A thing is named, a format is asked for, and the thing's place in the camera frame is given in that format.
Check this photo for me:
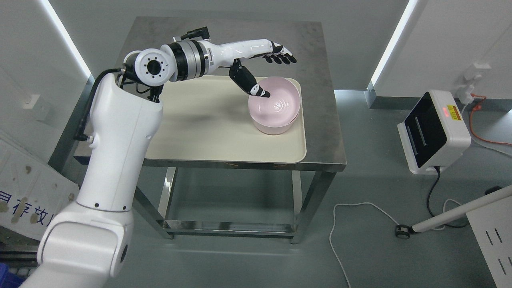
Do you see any black power cable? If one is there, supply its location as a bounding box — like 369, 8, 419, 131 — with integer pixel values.
426, 167, 469, 229

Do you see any beige plastic tray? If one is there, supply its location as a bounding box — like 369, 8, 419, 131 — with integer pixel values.
146, 76, 306, 164

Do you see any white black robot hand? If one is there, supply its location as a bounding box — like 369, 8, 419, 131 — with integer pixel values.
201, 39, 297, 97

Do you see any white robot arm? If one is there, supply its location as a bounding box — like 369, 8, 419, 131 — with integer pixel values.
21, 27, 213, 288

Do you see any white stand leg with caster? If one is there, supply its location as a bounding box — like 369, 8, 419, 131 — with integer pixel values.
395, 185, 512, 239

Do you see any white floor cable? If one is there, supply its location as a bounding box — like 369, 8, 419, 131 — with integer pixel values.
329, 202, 400, 288

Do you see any orange cable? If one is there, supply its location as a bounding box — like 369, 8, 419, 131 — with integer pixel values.
469, 96, 512, 147

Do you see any white perforated panel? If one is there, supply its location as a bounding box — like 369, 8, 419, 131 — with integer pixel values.
467, 205, 512, 288

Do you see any pink bowl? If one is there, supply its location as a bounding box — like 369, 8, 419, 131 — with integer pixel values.
252, 114, 299, 135
248, 76, 301, 127

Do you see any white wall socket plug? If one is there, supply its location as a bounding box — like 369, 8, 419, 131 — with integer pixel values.
456, 74, 482, 105

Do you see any white black box device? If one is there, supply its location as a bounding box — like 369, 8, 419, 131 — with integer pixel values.
397, 90, 472, 175

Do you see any stainless steel table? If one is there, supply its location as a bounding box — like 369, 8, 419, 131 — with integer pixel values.
48, 17, 348, 245

